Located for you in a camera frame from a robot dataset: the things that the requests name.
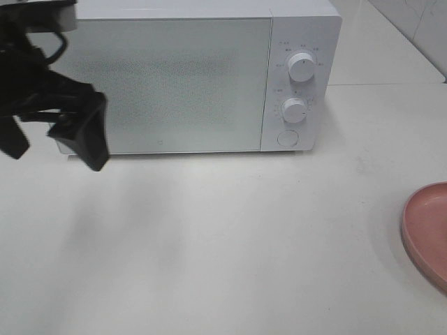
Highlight white microwave oven body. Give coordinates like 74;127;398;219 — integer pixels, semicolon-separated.
77;1;342;151

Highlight black left camera cable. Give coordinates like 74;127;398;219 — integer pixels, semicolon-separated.
20;31;69;123

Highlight round white door button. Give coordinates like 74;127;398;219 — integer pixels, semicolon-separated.
277;130;299;147

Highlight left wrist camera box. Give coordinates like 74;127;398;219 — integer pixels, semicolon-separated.
1;1;78;33

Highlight pink round plate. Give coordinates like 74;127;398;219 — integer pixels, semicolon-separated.
401;182;446;290

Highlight white timer knob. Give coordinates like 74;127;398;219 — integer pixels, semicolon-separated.
281;98;307;124

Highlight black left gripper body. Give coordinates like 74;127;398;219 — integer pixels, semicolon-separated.
1;10;68;118

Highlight upper white power knob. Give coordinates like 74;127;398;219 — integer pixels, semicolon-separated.
287;51;316;82

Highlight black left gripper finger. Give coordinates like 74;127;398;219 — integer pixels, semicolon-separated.
0;117;29;160
47;73;109;172

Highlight white microwave door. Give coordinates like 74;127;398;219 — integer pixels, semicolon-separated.
54;19;271;154

